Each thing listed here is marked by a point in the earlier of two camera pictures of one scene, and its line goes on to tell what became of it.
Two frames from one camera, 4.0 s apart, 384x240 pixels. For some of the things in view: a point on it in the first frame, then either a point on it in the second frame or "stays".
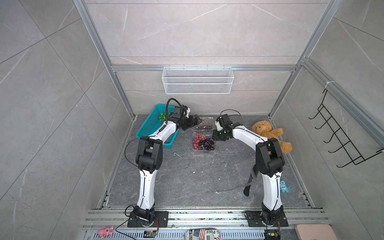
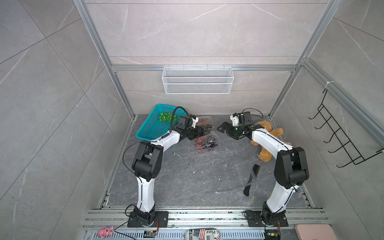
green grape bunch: [162, 116] stays
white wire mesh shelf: [200, 80] stays
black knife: [252, 177] stays
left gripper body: [185, 123] → [191, 133]
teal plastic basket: [157, 118] stays
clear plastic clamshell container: [206, 126] stays
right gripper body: [220, 135] → [236, 132]
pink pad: [314, 232] stays
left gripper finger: [193, 121] → [202, 130]
